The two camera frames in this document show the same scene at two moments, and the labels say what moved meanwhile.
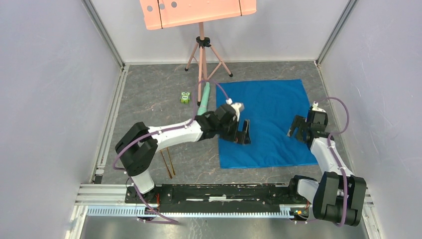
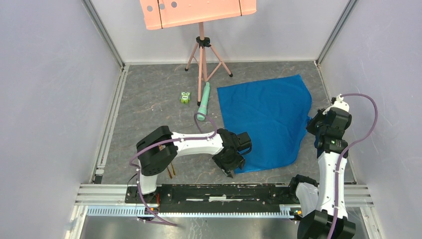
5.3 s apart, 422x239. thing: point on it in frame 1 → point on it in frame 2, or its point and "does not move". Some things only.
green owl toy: (185, 97) does not move
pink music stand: (163, 14) does not move
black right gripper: (298, 122) → (310, 126)
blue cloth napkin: (269, 106) does not move
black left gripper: (239, 137) → (238, 161)
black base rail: (222, 198) does not move
